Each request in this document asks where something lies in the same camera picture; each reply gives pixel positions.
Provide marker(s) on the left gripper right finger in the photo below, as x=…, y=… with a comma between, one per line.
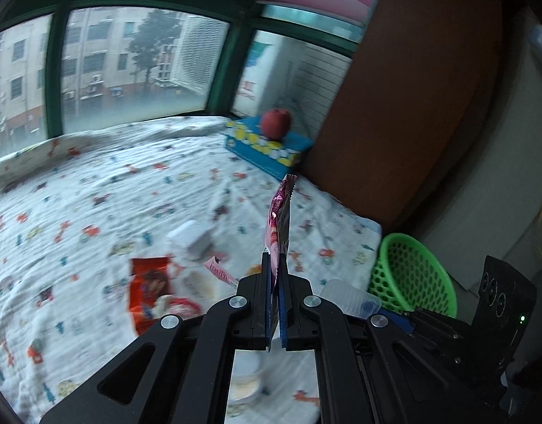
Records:
x=366, y=373

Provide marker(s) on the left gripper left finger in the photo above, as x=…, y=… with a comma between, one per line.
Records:
x=178, y=371

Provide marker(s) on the clear plastic container lid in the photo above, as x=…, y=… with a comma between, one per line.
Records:
x=351, y=300

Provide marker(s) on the orange red snack bag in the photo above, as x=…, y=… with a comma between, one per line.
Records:
x=151, y=295

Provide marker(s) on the white styrofoam block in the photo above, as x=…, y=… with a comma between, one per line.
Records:
x=191, y=239

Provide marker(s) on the dark red snack wrapper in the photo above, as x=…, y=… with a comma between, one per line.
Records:
x=276, y=239

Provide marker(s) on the white round yogurt cup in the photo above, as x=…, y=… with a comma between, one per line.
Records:
x=246, y=380

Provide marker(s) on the orange candy wrapper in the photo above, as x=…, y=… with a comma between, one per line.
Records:
x=254, y=270

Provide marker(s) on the green plastic waste basket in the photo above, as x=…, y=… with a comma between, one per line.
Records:
x=406, y=276

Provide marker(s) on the blue yellow tissue box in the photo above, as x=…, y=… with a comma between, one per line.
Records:
x=244, y=138

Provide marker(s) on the red apple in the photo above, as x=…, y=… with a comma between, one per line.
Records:
x=276, y=123

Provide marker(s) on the brown wooden wardrobe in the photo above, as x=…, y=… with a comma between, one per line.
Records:
x=420, y=90

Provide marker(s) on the green window frame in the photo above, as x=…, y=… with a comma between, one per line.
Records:
x=245, y=18

